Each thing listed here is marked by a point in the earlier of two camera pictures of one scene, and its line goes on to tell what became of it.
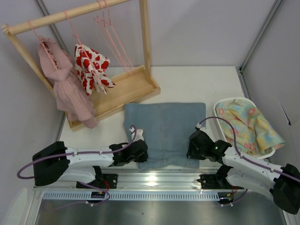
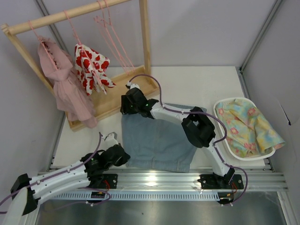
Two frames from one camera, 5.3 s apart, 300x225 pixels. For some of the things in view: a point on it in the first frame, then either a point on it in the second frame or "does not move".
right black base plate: (209, 181) does not move
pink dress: (71, 95) does not move
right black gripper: (193, 147) → (126, 106)
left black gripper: (142, 151) → (119, 158)
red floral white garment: (90, 65) does not move
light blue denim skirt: (167, 127) does not move
